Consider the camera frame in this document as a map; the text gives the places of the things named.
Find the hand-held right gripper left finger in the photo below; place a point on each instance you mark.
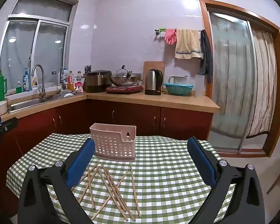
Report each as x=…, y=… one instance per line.
x=80, y=165

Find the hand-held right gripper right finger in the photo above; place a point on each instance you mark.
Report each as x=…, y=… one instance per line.
x=200, y=161

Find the pink perforated utensil basket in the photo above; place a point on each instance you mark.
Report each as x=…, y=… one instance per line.
x=113, y=142

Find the steel sink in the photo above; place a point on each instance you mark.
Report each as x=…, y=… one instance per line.
x=30, y=103

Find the green thermos jug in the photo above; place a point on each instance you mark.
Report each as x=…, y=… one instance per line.
x=0, y=88

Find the green checkered tablecloth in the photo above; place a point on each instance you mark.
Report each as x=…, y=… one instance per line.
x=168, y=179

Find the small green bottle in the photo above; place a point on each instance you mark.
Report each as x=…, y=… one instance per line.
x=19, y=88

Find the blue dish soap bottle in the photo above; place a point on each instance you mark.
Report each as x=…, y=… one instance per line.
x=26, y=81

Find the white spray bottle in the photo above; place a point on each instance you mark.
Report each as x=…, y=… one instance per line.
x=35, y=81

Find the steel faucet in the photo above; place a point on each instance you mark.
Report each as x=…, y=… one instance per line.
x=42, y=84

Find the dishes beside sink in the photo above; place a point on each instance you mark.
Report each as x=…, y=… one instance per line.
x=65, y=94

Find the red kitchen cabinets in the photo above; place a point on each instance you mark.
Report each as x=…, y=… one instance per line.
x=135, y=119

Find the teal plastic colander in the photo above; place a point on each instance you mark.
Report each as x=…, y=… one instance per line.
x=178, y=89

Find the translucent plastic container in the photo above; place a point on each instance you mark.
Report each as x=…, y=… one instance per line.
x=200, y=86

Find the cooking oil bottle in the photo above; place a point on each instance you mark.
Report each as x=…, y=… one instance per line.
x=70, y=81

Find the white bottle with blue cap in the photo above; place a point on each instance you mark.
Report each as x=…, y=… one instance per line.
x=65, y=74

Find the wooden chair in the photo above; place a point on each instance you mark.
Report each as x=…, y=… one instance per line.
x=278, y=179

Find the pink refill pouch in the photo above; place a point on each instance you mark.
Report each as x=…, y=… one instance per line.
x=78, y=84

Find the white enamel pot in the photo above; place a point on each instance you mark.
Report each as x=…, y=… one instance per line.
x=178, y=79

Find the dark rice cooker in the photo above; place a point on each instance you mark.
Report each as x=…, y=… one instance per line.
x=98, y=81

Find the red induction cooker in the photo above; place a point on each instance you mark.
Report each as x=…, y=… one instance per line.
x=123, y=89

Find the aluminium sliding window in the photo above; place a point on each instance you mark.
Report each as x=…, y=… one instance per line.
x=49, y=46

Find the wood framed glass door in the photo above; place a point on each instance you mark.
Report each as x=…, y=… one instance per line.
x=231, y=74

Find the steel electric kettle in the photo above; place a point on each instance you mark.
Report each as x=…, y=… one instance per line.
x=153, y=81

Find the steel wok with lid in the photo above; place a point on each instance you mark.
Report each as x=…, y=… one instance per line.
x=124, y=80

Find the striped curtain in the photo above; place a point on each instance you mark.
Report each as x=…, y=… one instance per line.
x=262, y=81

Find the dark hanging cloth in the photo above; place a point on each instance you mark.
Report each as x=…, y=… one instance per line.
x=206, y=58

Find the wooden cutting board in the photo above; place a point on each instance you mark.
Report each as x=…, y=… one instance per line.
x=154, y=65

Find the beige towel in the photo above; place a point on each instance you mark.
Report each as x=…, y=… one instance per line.
x=187, y=44

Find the pink rubber gloves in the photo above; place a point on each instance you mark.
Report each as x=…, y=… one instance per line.
x=170, y=37

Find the wall towel rack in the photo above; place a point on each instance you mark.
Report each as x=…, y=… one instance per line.
x=158, y=31

